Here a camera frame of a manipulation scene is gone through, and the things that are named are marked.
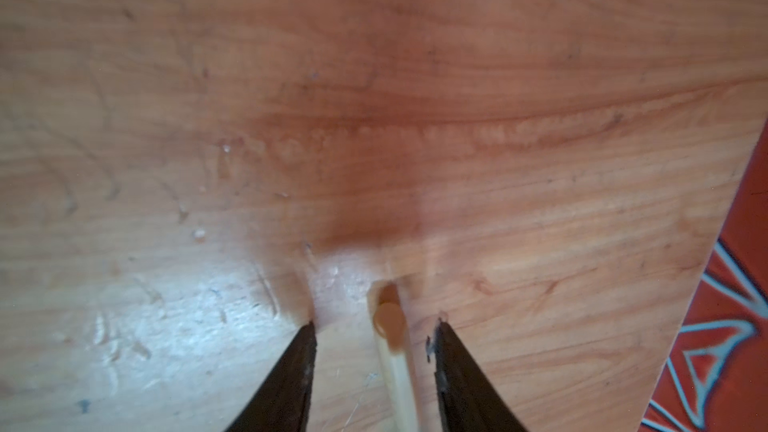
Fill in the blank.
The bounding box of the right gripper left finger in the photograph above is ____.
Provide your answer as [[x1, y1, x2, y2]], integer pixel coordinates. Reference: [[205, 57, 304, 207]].
[[226, 322, 317, 432]]

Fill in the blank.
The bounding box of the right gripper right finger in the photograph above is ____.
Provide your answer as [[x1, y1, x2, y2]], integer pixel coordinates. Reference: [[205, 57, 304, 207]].
[[433, 320, 527, 432]]

